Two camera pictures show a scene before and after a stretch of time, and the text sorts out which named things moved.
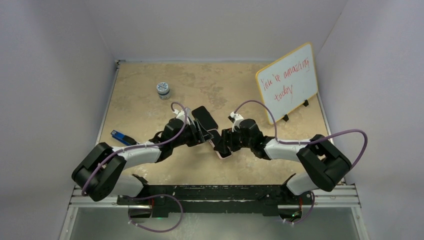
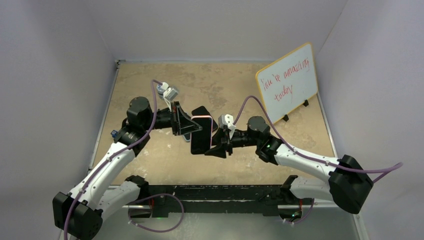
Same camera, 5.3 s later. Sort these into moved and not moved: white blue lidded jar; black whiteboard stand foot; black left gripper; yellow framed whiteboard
Moved: black left gripper
Not moved: black whiteboard stand foot; white blue lidded jar; yellow framed whiteboard
